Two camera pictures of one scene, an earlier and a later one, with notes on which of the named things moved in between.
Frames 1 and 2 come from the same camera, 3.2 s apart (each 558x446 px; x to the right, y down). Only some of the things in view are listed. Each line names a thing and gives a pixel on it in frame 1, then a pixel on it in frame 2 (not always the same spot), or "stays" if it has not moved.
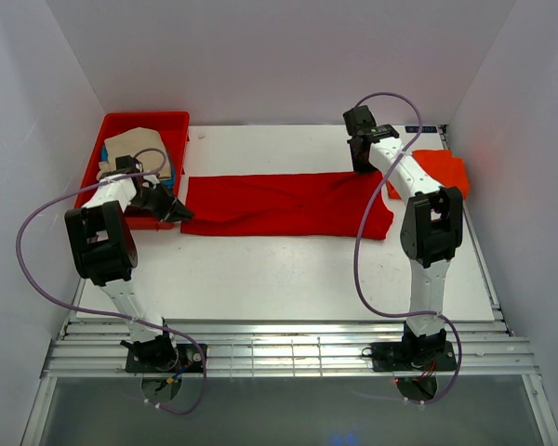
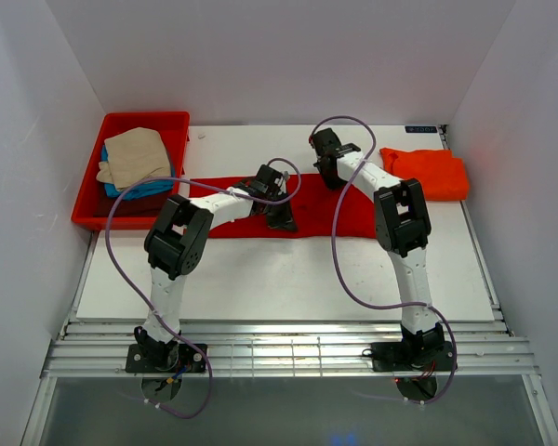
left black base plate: (188, 360) stays
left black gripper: (171, 209) → (285, 222)
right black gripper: (359, 167) → (331, 185)
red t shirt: (347, 204) stays
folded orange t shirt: (448, 169) stays
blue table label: (424, 129) stays
